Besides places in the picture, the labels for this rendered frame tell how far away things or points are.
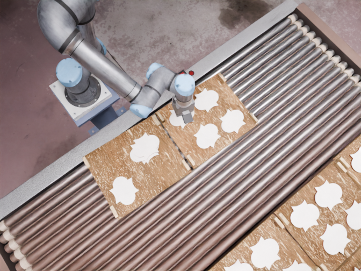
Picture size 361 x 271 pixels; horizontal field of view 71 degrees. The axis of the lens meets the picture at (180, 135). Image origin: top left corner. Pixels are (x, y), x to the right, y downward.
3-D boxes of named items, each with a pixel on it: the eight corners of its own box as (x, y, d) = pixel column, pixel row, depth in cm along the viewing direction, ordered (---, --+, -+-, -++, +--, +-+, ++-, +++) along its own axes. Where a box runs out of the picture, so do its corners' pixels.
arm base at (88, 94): (63, 85, 136) (56, 76, 126) (90, 73, 139) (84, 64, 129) (75, 108, 133) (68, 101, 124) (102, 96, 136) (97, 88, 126)
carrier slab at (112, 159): (82, 157, 125) (81, 157, 124) (154, 115, 132) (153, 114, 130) (118, 220, 118) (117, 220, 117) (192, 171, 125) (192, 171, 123)
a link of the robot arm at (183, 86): (179, 67, 95) (199, 78, 94) (179, 81, 105) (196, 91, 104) (168, 84, 93) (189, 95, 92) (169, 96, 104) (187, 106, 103)
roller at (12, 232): (2, 234, 119) (-5, 236, 115) (296, 22, 154) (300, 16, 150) (8, 243, 119) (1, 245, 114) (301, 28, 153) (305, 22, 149)
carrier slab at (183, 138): (154, 113, 132) (154, 112, 131) (217, 73, 139) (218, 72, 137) (193, 169, 125) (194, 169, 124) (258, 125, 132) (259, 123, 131)
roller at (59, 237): (19, 262, 117) (12, 264, 112) (313, 39, 152) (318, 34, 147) (24, 271, 116) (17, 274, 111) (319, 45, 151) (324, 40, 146)
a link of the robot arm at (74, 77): (59, 86, 125) (47, 72, 112) (76, 65, 129) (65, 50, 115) (79, 98, 124) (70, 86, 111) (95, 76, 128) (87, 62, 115)
